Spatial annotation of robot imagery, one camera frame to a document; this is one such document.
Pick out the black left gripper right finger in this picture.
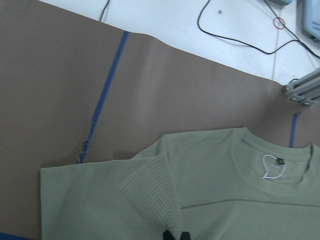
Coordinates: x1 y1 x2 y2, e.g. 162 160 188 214
180 231 191 240

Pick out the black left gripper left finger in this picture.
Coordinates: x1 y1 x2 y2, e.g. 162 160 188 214
162 225 175 240

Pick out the olive green long-sleeve shirt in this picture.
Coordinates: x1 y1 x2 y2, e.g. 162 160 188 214
40 127 320 240

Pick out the red rubber band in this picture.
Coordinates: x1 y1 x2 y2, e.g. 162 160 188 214
272 17 286 30

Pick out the aluminium frame post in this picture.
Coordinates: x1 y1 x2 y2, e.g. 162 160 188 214
284 68 320 107

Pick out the black cable on floor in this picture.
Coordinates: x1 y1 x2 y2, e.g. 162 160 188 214
196 0 320 60

